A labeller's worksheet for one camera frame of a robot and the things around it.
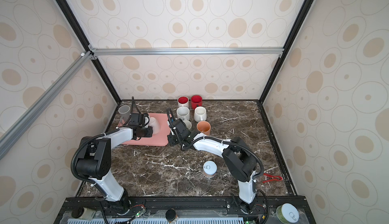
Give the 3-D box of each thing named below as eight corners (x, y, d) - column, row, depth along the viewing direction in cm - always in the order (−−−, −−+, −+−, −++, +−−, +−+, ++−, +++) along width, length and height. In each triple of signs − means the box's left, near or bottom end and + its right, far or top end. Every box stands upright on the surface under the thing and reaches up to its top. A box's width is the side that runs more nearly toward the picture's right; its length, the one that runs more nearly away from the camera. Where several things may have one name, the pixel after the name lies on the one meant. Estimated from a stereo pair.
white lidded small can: (203, 177, 85) (203, 173, 80) (203, 164, 89) (203, 160, 85) (216, 177, 85) (217, 174, 80) (215, 164, 89) (216, 160, 85)
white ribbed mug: (191, 121, 110) (190, 113, 103) (198, 112, 115) (198, 104, 109) (201, 126, 107) (201, 118, 100) (208, 116, 113) (209, 109, 106)
